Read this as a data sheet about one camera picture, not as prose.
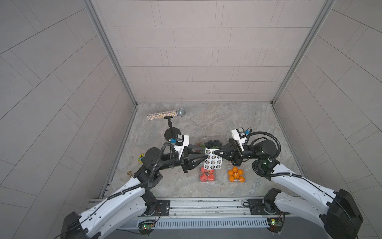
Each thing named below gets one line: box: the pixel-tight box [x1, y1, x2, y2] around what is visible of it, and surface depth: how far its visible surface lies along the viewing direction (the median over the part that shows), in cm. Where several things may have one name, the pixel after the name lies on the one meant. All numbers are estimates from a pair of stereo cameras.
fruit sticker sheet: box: [203, 147, 223, 170], surface depth 60 cm
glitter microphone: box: [146, 108, 187, 120], surface depth 83 cm
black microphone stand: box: [163, 115, 182, 142], surface depth 98 cm
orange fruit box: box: [227, 166, 246, 184], surface depth 81 cm
